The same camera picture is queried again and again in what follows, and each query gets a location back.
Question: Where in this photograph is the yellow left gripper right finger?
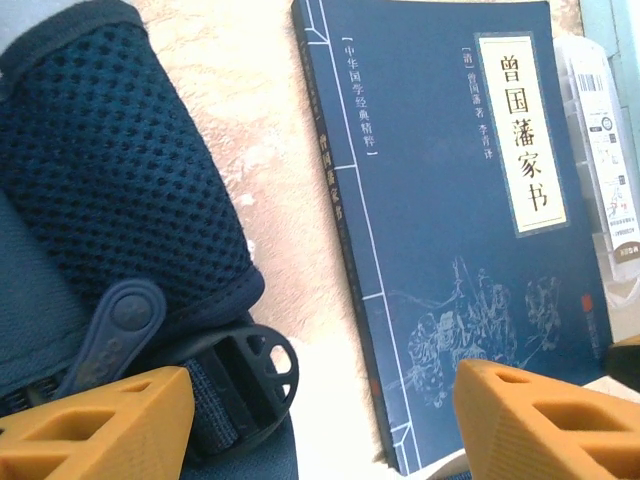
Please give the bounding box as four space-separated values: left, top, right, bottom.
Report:
452 359 640 480

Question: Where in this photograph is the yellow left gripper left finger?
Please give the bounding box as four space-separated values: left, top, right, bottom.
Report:
0 366 196 480

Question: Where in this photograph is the navy blue backpack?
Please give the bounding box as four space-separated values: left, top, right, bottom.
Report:
0 0 301 480

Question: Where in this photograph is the dark blue paperback book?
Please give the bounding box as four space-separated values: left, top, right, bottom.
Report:
291 0 614 476

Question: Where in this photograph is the clear plastic box with barcode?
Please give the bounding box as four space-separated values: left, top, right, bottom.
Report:
552 34 640 309

